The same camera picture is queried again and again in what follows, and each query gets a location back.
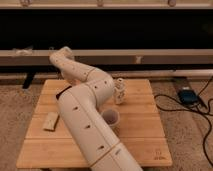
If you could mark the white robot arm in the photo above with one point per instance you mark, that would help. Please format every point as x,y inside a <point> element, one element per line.
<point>78,104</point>

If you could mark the wooden table board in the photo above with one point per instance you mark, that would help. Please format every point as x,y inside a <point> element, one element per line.
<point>140,129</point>

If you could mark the black rectangular object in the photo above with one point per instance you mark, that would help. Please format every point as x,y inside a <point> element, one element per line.
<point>61,92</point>

